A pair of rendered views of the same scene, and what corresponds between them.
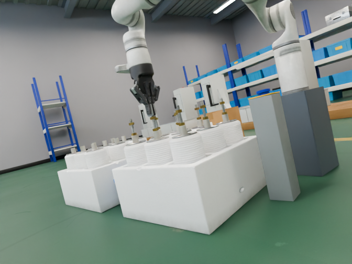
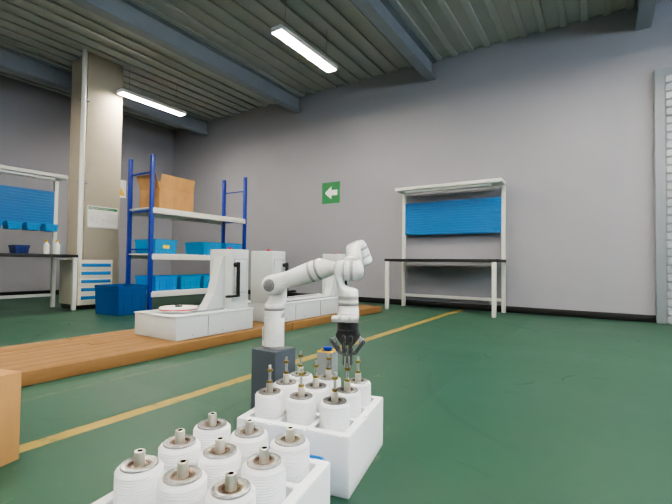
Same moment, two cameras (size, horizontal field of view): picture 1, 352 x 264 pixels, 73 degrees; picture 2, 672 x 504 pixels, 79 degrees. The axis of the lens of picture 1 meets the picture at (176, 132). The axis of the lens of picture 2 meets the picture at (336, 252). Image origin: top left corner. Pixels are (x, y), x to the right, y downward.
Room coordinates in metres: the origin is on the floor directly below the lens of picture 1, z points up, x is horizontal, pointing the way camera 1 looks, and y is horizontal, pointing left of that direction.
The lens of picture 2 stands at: (1.36, 1.35, 0.69)
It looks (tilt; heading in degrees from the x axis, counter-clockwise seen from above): 2 degrees up; 247
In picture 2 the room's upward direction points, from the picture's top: 1 degrees clockwise
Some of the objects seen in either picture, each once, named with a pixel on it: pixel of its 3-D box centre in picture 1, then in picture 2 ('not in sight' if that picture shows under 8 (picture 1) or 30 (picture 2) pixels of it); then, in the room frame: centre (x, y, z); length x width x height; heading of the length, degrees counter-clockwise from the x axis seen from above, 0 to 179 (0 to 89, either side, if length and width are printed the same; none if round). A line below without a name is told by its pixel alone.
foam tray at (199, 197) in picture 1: (191, 176); (315, 432); (0.86, -0.02, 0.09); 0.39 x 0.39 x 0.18; 46
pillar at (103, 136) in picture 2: not in sight; (94, 181); (2.46, -6.48, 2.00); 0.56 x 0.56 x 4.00; 34
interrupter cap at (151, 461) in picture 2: not in sight; (139, 464); (1.40, 0.37, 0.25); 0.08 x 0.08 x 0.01
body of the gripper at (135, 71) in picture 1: (143, 79); (347, 331); (0.78, 0.06, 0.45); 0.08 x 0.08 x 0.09
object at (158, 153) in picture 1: (164, 166); (346, 416); (0.78, 0.06, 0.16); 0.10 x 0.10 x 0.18
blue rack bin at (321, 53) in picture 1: (319, 55); not in sight; (4.77, -3.11, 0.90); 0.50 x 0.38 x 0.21; 124
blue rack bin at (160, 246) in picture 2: not in sight; (155, 246); (1.49, -5.33, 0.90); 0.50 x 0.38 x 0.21; 125
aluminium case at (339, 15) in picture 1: (342, 17); not in sight; (4.33, -3.35, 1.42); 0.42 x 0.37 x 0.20; 122
